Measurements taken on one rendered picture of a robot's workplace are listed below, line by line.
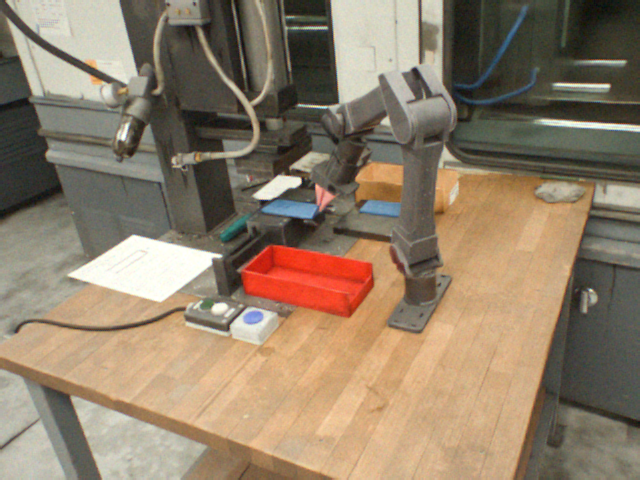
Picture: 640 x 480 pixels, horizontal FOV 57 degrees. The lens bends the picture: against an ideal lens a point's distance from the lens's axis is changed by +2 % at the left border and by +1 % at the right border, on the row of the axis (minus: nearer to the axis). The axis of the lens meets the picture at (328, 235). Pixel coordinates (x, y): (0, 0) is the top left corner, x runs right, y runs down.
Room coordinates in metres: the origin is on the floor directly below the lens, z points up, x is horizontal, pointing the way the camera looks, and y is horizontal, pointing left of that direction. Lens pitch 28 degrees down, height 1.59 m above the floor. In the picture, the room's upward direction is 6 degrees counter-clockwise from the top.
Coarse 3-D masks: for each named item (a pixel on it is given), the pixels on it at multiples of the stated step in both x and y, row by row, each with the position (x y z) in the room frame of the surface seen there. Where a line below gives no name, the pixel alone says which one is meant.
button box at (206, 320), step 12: (204, 300) 1.00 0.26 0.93; (216, 300) 1.00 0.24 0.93; (168, 312) 1.00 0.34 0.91; (192, 312) 0.96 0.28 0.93; (204, 312) 0.96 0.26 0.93; (228, 312) 0.95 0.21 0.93; (240, 312) 0.96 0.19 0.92; (24, 324) 1.06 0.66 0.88; (60, 324) 1.01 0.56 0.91; (72, 324) 1.00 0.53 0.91; (132, 324) 0.98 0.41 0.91; (144, 324) 0.98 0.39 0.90; (192, 324) 0.96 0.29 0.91; (204, 324) 0.94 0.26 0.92; (216, 324) 0.92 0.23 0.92; (228, 324) 0.92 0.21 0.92
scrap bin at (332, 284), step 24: (264, 264) 1.12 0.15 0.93; (288, 264) 1.13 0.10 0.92; (312, 264) 1.10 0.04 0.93; (336, 264) 1.07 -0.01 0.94; (360, 264) 1.04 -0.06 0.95; (264, 288) 1.03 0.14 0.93; (288, 288) 1.00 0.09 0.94; (312, 288) 0.97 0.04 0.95; (336, 288) 1.03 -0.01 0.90; (360, 288) 0.99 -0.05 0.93; (336, 312) 0.95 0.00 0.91
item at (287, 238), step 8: (320, 216) 1.34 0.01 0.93; (248, 232) 1.24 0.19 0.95; (272, 232) 1.20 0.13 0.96; (280, 232) 1.19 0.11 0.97; (288, 232) 1.21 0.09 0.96; (296, 232) 1.24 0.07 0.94; (272, 240) 1.21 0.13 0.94; (280, 240) 1.19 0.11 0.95; (288, 240) 1.20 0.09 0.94; (296, 240) 1.23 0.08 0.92; (264, 248) 1.22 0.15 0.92; (296, 248) 1.23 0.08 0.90
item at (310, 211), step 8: (280, 200) 1.32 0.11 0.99; (264, 208) 1.28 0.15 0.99; (272, 208) 1.27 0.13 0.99; (280, 208) 1.27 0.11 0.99; (288, 208) 1.27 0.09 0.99; (296, 208) 1.26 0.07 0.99; (304, 208) 1.26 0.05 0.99; (312, 208) 1.26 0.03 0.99; (304, 216) 1.21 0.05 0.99; (312, 216) 1.20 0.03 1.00
